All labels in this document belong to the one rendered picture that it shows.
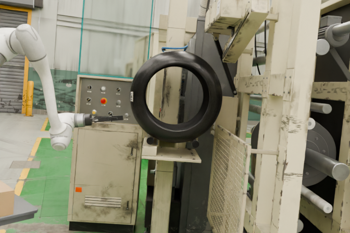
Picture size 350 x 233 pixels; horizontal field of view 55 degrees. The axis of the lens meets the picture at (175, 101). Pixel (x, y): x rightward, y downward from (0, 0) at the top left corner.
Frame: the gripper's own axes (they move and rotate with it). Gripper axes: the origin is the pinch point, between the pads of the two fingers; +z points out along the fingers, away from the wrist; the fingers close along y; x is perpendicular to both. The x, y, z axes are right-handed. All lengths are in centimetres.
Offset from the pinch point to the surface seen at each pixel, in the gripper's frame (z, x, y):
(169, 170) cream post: 32, 43, 27
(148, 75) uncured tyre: 21.3, -25.8, -12.2
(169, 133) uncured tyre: 32.1, 10.4, -12.1
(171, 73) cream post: 37, -27, 27
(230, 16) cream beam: 68, -54, -35
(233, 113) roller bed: 79, 4, 20
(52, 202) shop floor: -82, 91, 116
